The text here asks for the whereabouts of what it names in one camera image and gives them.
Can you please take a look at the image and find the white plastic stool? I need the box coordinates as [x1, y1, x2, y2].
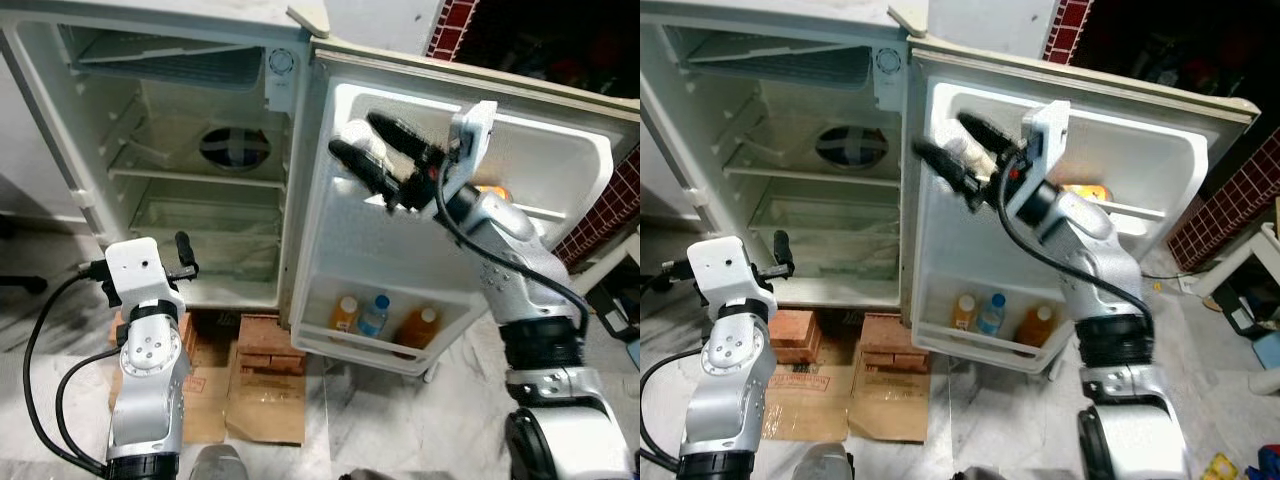
[1190, 222, 1280, 301]

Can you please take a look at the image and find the large orange juice bottle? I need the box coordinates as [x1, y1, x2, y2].
[398, 307, 440, 352]
[1015, 305, 1057, 350]

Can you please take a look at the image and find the white fridge door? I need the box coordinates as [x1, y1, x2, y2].
[898, 35, 1261, 380]
[285, 35, 641, 379]

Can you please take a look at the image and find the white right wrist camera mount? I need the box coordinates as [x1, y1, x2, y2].
[1019, 100, 1072, 197]
[440, 100, 499, 201]

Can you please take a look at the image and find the white fridge body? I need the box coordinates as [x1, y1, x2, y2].
[0, 0, 313, 313]
[640, 0, 917, 311]

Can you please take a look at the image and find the white bottle with blue label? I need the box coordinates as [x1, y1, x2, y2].
[340, 120, 393, 174]
[943, 135, 1001, 182]

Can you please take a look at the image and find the brown cardboard sheet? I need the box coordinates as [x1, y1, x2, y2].
[178, 338, 234, 444]
[225, 340, 307, 446]
[850, 345, 933, 444]
[762, 360, 853, 443]

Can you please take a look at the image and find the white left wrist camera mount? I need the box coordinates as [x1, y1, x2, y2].
[104, 238, 185, 310]
[686, 237, 779, 322]

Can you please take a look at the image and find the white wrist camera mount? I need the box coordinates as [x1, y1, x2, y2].
[440, 100, 499, 201]
[1019, 100, 1072, 197]
[104, 238, 185, 310]
[686, 237, 779, 322]

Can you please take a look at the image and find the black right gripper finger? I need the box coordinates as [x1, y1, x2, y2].
[911, 140, 994, 212]
[328, 140, 406, 212]
[957, 112, 1027, 162]
[367, 112, 447, 167]

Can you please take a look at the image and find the water bottle with blue cap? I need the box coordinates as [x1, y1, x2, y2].
[978, 292, 1010, 337]
[358, 294, 392, 340]

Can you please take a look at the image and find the glass fridge shelf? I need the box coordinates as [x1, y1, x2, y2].
[108, 164, 289, 192]
[722, 163, 906, 192]

